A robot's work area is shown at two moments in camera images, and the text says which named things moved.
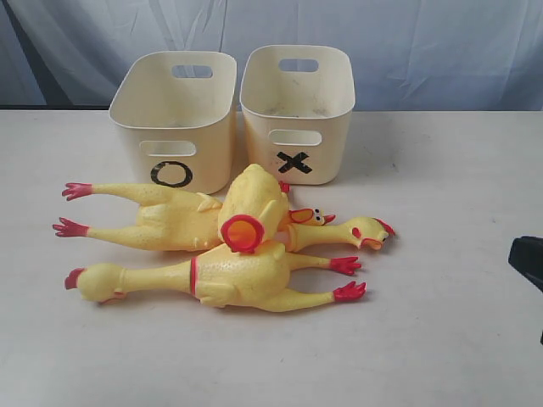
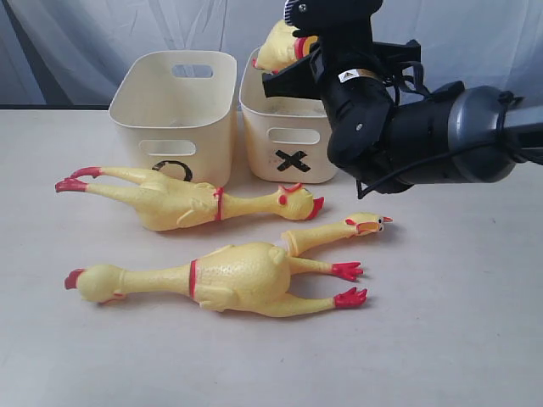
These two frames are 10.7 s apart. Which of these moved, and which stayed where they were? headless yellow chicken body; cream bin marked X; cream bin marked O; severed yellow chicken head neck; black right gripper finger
Moved: black right gripper finger; headless yellow chicken body; severed yellow chicken head neck
Stayed: cream bin marked O; cream bin marked X
